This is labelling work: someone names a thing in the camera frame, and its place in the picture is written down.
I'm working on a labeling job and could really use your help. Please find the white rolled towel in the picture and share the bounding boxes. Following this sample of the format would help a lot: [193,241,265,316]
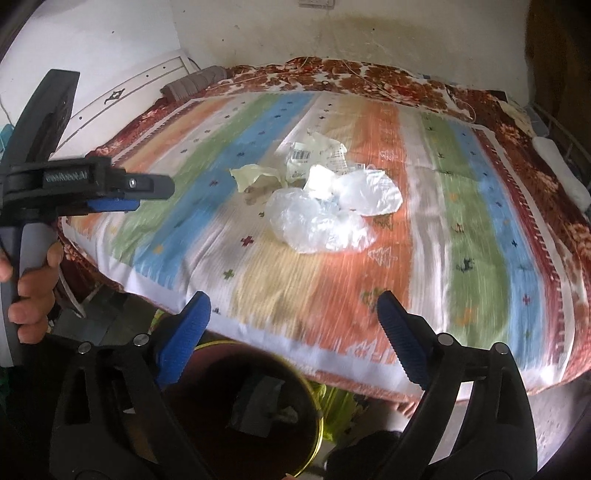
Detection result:
[532,136,591,212]

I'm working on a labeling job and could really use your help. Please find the red floral blanket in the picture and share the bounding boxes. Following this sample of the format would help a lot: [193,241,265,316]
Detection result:
[58,57,590,340]

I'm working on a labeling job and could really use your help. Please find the white printed wrapper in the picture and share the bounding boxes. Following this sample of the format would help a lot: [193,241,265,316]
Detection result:
[286,132,349,184]

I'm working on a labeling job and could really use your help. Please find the grey folded cloth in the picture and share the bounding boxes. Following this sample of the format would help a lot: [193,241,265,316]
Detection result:
[160,66,229,102]

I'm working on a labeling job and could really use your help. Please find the clear plastic bag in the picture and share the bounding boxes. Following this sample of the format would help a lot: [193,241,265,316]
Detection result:
[264,188,377,254]

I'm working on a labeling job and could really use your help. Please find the striped colourful bed mat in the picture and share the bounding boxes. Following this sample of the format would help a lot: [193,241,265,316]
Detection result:
[61,92,590,399]

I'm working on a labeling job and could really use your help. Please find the white plastic bag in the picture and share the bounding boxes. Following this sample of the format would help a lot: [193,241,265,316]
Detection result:
[304,165,403,217]

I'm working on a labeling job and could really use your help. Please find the metal bed frame rail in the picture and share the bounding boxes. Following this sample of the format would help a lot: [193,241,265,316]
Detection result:
[532,102,591,188]

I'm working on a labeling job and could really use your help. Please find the pale yellow wrapper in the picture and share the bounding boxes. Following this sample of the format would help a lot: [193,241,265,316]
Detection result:
[228,164,287,193]

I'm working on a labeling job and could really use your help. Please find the person's left hand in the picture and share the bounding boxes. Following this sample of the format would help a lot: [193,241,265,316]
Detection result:
[8,241,63,344]

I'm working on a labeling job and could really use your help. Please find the white headboard panel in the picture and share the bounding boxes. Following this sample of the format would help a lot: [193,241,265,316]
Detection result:
[53,50,198,159]

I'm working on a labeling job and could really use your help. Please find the dark round trash can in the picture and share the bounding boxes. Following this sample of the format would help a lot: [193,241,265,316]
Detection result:
[164,340,324,479]

